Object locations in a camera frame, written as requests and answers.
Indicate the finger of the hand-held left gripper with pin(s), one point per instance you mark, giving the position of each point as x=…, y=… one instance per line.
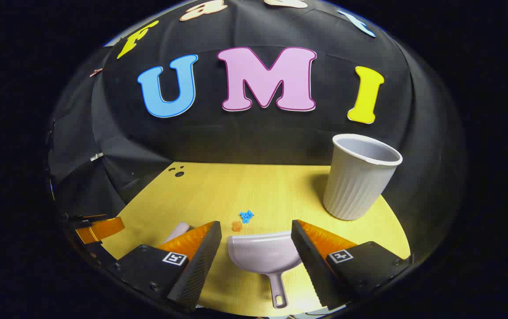
x=86, y=220
x=103, y=228

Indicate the yellow wooden desktop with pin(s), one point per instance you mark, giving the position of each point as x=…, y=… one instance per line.
x=245, y=190

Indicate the lilac small broom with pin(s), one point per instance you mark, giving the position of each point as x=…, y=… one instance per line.
x=179, y=230

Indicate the orange paper scrap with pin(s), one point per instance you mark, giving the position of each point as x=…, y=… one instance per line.
x=237, y=226

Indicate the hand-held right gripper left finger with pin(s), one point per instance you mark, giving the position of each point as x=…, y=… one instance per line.
x=200, y=266

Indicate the copper metal clip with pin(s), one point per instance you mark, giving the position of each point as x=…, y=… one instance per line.
x=96, y=71

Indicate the white ribbed garbage bin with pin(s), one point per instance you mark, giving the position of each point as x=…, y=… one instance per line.
x=355, y=186

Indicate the lilac plastic dustpan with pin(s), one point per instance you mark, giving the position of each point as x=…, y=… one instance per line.
x=262, y=252

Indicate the silver metal clip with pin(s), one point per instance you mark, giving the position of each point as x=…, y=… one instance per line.
x=96, y=156

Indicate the blue paper scrap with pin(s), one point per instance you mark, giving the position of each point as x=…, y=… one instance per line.
x=246, y=216

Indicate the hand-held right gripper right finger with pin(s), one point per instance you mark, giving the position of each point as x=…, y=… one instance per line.
x=313, y=270

